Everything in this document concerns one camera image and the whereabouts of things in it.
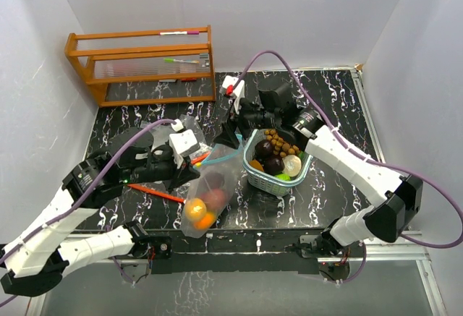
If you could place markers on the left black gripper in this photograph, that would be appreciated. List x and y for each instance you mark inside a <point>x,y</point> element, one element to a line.
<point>183,175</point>

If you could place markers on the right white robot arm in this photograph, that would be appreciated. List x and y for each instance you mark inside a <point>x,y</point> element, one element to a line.
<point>394,199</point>

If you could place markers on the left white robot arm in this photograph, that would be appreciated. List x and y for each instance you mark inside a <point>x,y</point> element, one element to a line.
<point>40,257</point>

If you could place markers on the pink white marker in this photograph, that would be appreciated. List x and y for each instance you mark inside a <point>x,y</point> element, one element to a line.
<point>182,32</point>

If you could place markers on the red flat box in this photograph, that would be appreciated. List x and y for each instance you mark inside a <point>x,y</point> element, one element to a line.
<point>189,79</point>

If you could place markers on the red apple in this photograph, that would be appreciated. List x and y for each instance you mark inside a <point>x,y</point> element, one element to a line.
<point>215,200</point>

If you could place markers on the blue-zipper clear bag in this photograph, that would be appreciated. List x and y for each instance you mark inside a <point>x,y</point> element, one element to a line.
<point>224,160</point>

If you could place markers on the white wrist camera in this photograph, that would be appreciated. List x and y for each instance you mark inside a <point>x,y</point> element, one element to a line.
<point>233,89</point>
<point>183,142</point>

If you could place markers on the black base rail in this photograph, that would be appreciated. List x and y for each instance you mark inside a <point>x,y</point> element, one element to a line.
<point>247,251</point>

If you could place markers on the white round bun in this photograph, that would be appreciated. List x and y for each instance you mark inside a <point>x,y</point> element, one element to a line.
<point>292,165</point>

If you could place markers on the orange wooden shelf rack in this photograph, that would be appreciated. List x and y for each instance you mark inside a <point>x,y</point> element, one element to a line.
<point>104,59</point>

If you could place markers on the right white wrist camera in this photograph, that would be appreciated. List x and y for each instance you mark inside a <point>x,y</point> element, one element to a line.
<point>233,89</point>

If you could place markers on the green marker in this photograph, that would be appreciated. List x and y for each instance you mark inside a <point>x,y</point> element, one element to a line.
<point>184,61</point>

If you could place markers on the orange-zipper clear bag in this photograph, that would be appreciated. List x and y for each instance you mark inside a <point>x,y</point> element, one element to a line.
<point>194,159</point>

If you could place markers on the green lime fruit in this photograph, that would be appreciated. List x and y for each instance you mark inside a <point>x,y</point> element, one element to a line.
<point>283,177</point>

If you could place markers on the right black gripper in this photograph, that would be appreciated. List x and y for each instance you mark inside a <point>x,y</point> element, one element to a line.
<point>226,135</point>

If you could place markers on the light blue plastic basket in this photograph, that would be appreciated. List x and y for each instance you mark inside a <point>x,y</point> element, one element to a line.
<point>259,148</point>

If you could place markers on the green yellow mango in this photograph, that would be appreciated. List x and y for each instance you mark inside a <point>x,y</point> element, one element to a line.
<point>197,213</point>

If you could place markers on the longan bunch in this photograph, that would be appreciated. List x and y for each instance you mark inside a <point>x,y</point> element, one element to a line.
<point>280,146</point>

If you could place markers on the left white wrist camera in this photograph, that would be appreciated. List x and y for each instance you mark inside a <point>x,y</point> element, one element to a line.
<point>183,142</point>

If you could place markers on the orange fruit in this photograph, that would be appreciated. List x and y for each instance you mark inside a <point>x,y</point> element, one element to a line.
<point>256,165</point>

